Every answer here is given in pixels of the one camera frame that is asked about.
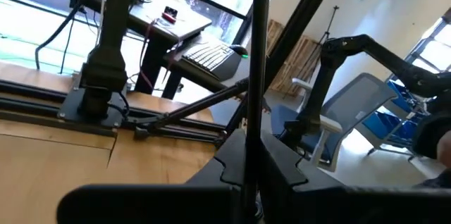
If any dark laptop with keyboard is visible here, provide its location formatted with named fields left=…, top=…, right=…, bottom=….
left=172, top=39, right=244, bottom=81

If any wooden pallet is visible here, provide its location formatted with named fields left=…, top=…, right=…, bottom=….
left=266, top=18, right=320, bottom=95

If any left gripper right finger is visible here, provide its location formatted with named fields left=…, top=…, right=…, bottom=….
left=259, top=130, right=308, bottom=224

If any black metal candlestick holder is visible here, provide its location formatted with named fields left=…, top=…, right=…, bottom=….
left=242, top=0, right=272, bottom=224

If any black computer mouse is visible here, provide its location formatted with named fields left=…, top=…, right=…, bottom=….
left=228, top=44, right=249, bottom=58

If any grey side desk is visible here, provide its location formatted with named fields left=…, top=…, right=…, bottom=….
left=65, top=0, right=214, bottom=94

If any black hanging cable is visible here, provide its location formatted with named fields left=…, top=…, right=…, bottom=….
left=34, top=0, right=92, bottom=72

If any person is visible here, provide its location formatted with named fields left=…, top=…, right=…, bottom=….
left=412, top=111, right=451, bottom=189

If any black aluminium rig frame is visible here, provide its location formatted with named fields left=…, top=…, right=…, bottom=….
left=0, top=0, right=343, bottom=147

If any grey mesh office chair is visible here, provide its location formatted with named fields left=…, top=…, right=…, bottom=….
left=270, top=72, right=399, bottom=173

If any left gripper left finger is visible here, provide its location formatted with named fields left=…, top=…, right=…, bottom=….
left=185, top=128, right=247, bottom=224

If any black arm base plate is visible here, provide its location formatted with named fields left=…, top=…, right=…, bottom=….
left=57, top=86, right=125, bottom=129

